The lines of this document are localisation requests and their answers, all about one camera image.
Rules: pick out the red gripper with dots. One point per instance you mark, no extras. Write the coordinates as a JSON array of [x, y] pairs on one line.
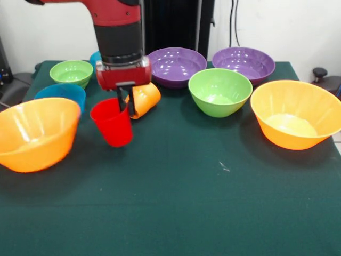
[[123, 77]]

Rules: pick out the orange plastic cup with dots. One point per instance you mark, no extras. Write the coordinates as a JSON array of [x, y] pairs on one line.
[[147, 98]]

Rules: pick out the red plastic cup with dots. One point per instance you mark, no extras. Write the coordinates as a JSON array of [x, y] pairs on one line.
[[114, 130]]

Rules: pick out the small blue plastic bowl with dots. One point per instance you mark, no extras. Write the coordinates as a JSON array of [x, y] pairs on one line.
[[94, 60], [60, 92]]

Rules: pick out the large orange plastic bowl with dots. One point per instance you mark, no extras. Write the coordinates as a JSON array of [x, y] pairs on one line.
[[34, 133], [295, 104]]

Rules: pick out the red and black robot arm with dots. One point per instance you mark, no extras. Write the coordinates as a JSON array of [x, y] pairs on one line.
[[117, 32]]

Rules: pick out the small green plastic bowl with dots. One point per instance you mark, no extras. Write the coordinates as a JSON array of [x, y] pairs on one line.
[[70, 72]]

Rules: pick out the purple plastic bowl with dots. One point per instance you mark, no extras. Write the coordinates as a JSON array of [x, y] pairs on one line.
[[243, 64], [181, 64]]

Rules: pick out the medium green plastic bowl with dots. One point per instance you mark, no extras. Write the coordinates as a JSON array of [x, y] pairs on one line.
[[219, 88]]

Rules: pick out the dark green tablecloth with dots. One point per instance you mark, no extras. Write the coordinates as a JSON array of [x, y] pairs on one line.
[[170, 200]]

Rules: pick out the black device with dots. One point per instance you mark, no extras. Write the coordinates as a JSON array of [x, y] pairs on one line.
[[5, 66]]

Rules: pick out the black round knob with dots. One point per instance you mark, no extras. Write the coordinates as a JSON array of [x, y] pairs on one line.
[[319, 72]]

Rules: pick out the dark brown rounded base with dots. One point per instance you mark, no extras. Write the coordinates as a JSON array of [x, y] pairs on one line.
[[331, 84]]

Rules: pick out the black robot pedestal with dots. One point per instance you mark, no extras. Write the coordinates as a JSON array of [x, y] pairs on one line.
[[173, 24]]

